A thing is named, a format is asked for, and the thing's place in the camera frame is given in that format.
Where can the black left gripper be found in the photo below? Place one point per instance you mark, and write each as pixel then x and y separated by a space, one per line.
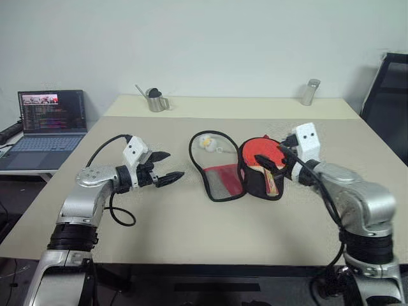
pixel 146 175

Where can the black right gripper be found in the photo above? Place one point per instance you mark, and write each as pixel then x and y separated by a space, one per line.
pixel 290 162

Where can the red table tennis paddle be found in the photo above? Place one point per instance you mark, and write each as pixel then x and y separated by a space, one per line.
pixel 264 146

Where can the white yellow zipper charm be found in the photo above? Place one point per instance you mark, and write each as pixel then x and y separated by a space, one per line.
pixel 206 142

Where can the red black paddle case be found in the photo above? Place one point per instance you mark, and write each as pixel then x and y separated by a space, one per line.
pixel 223 181

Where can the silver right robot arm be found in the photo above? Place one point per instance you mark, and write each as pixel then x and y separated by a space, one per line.
pixel 350 191

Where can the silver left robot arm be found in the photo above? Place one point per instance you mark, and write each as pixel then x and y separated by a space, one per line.
pixel 83 204

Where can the steel shaker with lid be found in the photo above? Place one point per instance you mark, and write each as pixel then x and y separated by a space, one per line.
pixel 309 94

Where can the open grey laptop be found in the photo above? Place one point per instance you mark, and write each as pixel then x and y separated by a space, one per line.
pixel 48 127

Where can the black mesh office chair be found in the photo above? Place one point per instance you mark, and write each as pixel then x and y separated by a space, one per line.
pixel 389 95

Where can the white side table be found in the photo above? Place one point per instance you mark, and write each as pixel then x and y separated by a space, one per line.
pixel 25 173

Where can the black elongated device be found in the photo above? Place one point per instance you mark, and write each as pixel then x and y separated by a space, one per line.
pixel 9 132

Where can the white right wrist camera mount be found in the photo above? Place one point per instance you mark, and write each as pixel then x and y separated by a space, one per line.
pixel 306 140

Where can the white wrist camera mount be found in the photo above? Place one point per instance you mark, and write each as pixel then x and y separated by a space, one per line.
pixel 135 150
pixel 306 140

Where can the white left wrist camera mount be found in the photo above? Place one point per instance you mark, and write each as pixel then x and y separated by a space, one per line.
pixel 135 150

